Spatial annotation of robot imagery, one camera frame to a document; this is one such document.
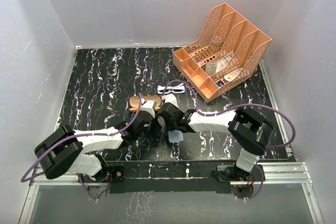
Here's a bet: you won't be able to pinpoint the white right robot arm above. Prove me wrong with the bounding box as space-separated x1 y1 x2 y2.
156 102 274 181

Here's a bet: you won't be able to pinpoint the white sunglasses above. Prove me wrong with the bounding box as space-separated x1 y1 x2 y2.
157 83 185 95

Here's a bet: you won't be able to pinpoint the peach plastic desk organizer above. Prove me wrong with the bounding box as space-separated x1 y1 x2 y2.
173 3 271 102

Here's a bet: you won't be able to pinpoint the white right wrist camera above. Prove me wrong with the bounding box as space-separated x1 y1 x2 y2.
162 94 178 107

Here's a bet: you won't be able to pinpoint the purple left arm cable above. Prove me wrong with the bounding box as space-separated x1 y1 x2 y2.
20 94 144 183

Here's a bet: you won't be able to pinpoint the red and blue small items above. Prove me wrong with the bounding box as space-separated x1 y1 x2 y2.
216 81 225 87

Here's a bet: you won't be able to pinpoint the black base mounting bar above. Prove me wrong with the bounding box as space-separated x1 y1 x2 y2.
80 162 265 198

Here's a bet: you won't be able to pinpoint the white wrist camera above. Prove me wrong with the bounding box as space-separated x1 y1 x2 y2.
162 94 178 107
140 100 156 118

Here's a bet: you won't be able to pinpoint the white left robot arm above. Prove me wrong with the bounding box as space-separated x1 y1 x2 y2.
34 111 161 182

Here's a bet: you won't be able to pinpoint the brown glasses case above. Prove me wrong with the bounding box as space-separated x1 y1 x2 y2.
129 95 162 112

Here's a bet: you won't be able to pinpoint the aluminium frame rail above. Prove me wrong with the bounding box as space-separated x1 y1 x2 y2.
22 161 311 185

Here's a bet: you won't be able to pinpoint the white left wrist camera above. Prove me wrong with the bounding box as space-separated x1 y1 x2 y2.
140 100 156 118

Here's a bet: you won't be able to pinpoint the grey folded pouch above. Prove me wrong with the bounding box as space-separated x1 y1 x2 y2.
205 62 217 76

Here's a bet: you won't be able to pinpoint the white round disc item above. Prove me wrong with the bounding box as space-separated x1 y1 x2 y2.
224 68 242 82

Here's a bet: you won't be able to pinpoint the light blue cleaning cloth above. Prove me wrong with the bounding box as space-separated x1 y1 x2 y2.
168 130 184 143

